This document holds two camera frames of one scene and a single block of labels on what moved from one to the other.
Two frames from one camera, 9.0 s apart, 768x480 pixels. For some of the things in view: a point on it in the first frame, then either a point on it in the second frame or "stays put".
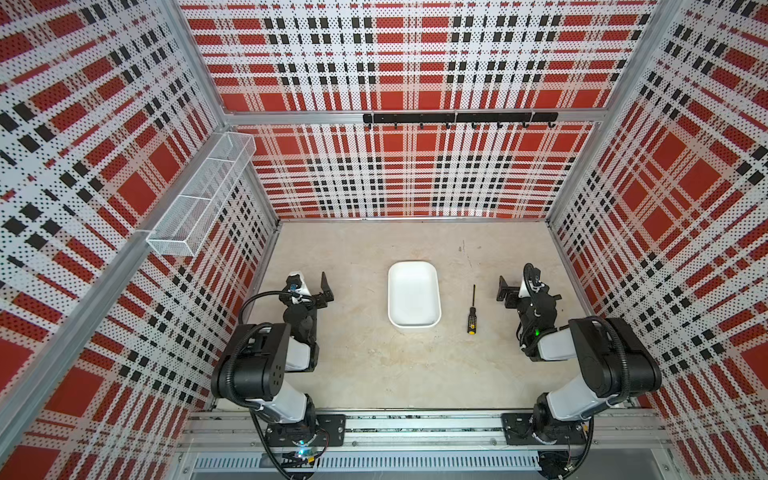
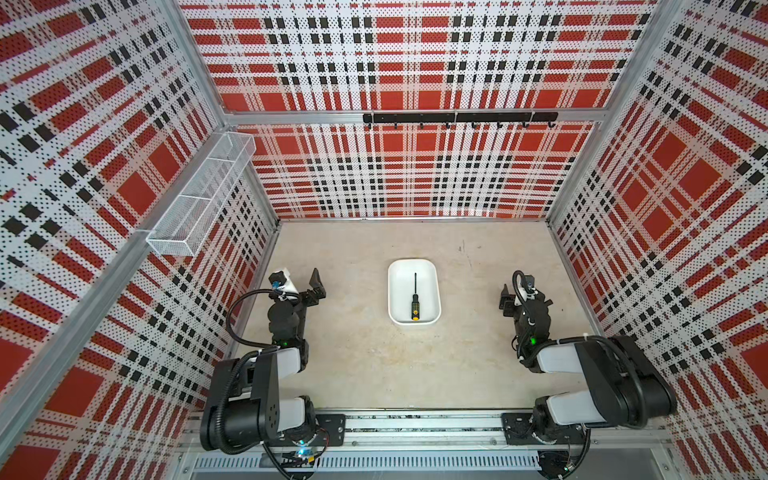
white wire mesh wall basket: [186, 221] stays put
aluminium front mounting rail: [235, 441] stays put
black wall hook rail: [461, 118] stays put
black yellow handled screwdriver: [472, 316] → [415, 309]
